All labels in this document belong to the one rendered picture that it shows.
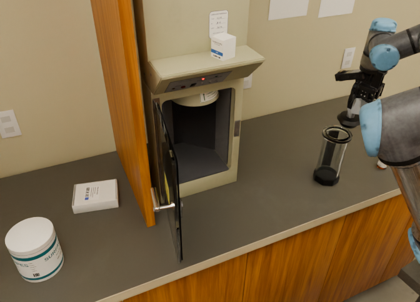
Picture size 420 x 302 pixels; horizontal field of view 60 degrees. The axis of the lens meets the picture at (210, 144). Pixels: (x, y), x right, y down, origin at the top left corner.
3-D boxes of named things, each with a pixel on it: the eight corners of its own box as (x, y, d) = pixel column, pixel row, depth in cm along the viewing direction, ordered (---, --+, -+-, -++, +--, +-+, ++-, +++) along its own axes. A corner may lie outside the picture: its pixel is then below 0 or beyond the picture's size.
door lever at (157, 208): (167, 189, 107) (167, 182, 105) (174, 212, 99) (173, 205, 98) (149, 192, 106) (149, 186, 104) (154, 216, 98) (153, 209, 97)
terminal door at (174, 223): (164, 196, 132) (156, 99, 109) (180, 266, 109) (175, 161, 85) (162, 196, 132) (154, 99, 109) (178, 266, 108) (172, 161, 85)
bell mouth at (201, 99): (162, 87, 131) (160, 74, 128) (206, 79, 137) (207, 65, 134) (179, 110, 118) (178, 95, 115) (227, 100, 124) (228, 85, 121)
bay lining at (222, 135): (148, 149, 151) (139, 70, 130) (205, 135, 160) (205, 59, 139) (167, 186, 133) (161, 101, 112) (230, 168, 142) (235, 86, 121)
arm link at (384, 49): (409, 38, 98) (403, 22, 106) (366, 55, 104) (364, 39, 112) (417, 62, 101) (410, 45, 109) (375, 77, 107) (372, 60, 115)
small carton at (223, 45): (210, 56, 106) (210, 35, 102) (222, 52, 109) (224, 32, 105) (222, 61, 103) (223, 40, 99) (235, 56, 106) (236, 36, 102)
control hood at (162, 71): (150, 92, 109) (147, 60, 103) (245, 74, 120) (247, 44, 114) (162, 109, 100) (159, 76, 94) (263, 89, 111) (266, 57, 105)
